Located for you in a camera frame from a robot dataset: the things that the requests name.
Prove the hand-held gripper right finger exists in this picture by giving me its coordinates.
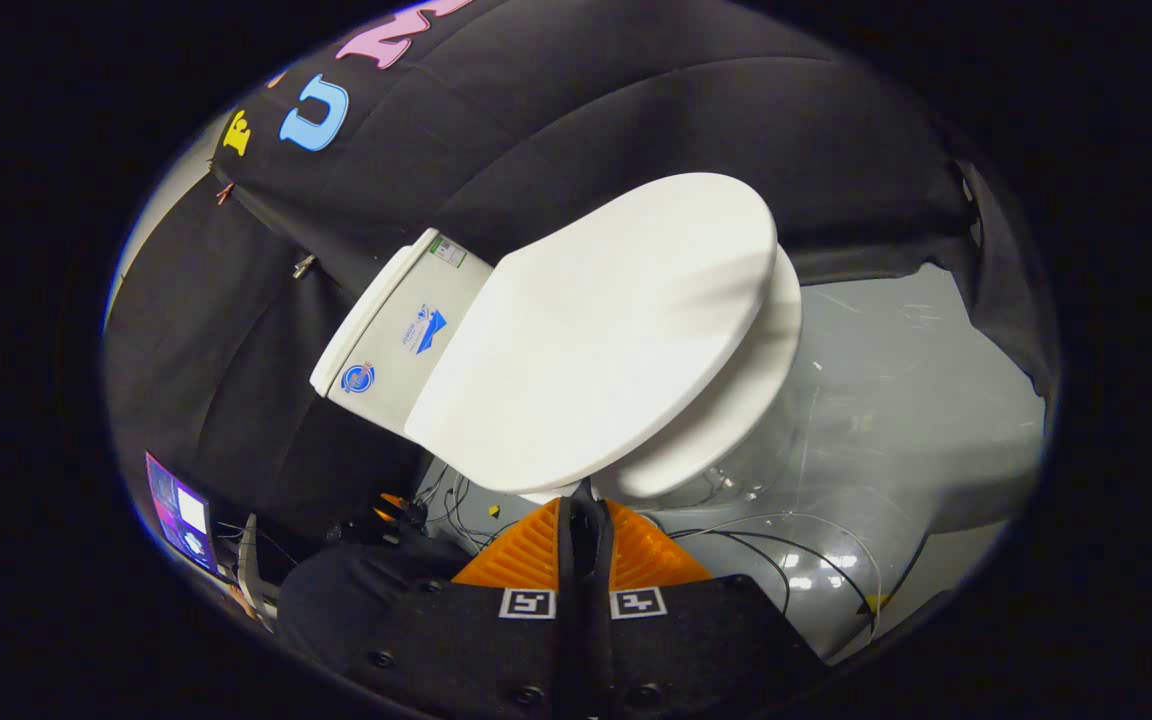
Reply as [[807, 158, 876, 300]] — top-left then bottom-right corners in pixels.
[[586, 499, 830, 717]]

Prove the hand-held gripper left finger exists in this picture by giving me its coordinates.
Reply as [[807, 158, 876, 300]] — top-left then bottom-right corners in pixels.
[[356, 496, 587, 714]]

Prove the white toilet lid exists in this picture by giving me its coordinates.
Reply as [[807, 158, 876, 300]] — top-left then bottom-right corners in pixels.
[[404, 172, 779, 496]]

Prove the white toilet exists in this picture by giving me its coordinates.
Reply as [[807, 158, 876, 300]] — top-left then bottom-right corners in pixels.
[[309, 228, 803, 504]]

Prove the orange and black tool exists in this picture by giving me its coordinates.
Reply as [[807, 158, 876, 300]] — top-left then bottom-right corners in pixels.
[[341, 490, 427, 546]]

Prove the computer monitor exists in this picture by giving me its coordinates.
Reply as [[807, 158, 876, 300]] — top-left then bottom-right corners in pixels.
[[144, 452, 219, 576]]

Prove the black backdrop cloth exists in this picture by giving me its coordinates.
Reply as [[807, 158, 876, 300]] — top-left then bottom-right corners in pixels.
[[101, 0, 1062, 561]]

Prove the bundle of black cables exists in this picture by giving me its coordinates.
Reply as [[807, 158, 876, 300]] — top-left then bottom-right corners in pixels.
[[416, 465, 497, 551]]

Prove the black cable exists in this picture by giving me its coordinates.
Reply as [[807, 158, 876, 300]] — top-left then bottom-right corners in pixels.
[[671, 528, 882, 626]]

